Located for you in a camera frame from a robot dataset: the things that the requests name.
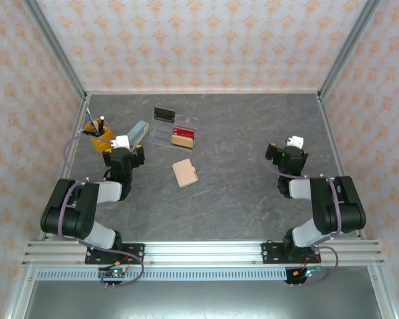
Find grey slotted cable duct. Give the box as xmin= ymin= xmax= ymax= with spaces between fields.
xmin=36 ymin=269 xmax=293 ymax=282

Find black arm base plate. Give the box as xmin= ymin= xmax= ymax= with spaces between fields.
xmin=261 ymin=242 xmax=322 ymax=265
xmin=84 ymin=243 xmax=146 ymax=265

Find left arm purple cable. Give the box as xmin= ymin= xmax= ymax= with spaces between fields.
xmin=59 ymin=135 xmax=146 ymax=289

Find pink leather card holder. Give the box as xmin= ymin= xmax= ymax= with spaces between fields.
xmin=172 ymin=158 xmax=200 ymax=189

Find aluminium front mounting rail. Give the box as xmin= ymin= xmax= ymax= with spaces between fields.
xmin=21 ymin=239 xmax=386 ymax=267

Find tan leather card case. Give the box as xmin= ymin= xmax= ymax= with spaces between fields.
xmin=171 ymin=134 xmax=196 ymax=150

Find grey metal panel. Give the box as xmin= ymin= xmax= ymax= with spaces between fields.
xmin=23 ymin=280 xmax=385 ymax=319

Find black card with grey edge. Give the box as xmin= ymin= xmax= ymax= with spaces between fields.
xmin=153 ymin=106 xmax=176 ymax=123

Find aluminium frame leg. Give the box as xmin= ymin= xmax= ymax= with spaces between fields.
xmin=367 ymin=265 xmax=398 ymax=319
xmin=5 ymin=265 xmax=37 ymax=319

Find aluminium side rail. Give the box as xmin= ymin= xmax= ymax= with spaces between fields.
xmin=317 ymin=94 xmax=367 ymax=242
xmin=38 ymin=96 xmax=91 ymax=242

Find teal and tan block eraser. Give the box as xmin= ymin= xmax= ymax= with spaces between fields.
xmin=126 ymin=120 xmax=151 ymax=150

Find blue pen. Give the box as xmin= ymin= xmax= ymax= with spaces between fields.
xmin=85 ymin=108 xmax=99 ymax=134

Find red card box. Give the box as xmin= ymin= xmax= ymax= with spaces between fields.
xmin=172 ymin=126 xmax=196 ymax=139

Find aluminium back frame bar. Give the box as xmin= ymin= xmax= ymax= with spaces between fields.
xmin=86 ymin=89 xmax=320 ymax=96

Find clear acrylic organizer tray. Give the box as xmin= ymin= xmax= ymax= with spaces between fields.
xmin=148 ymin=112 xmax=200 ymax=150

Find small circuit board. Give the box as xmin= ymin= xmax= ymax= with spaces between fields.
xmin=294 ymin=265 xmax=323 ymax=279
xmin=98 ymin=267 xmax=127 ymax=279

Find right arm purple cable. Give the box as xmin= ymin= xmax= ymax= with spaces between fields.
xmin=261 ymin=138 xmax=343 ymax=288

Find yellow pen cup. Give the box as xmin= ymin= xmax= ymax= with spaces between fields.
xmin=87 ymin=120 xmax=116 ymax=154

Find aluminium corner post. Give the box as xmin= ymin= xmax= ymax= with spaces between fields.
xmin=22 ymin=0 xmax=89 ymax=100
xmin=317 ymin=0 xmax=384 ymax=100

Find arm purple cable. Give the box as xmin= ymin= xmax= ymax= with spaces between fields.
xmin=59 ymin=135 xmax=146 ymax=289
xmin=261 ymin=138 xmax=343 ymax=288

